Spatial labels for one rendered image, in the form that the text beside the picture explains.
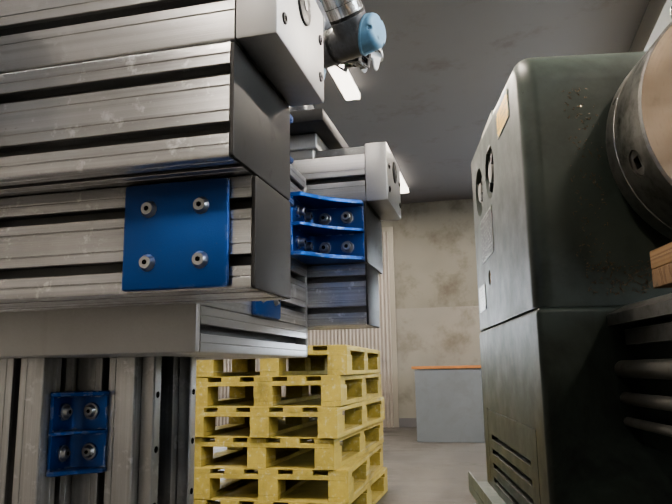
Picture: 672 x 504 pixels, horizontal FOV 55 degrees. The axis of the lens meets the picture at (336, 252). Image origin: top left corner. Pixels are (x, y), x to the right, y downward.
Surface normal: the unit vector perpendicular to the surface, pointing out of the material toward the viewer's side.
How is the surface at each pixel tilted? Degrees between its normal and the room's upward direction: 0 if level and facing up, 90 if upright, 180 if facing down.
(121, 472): 90
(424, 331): 90
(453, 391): 90
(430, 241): 90
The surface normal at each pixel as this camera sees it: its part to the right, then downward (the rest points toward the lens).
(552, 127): -0.08, -0.18
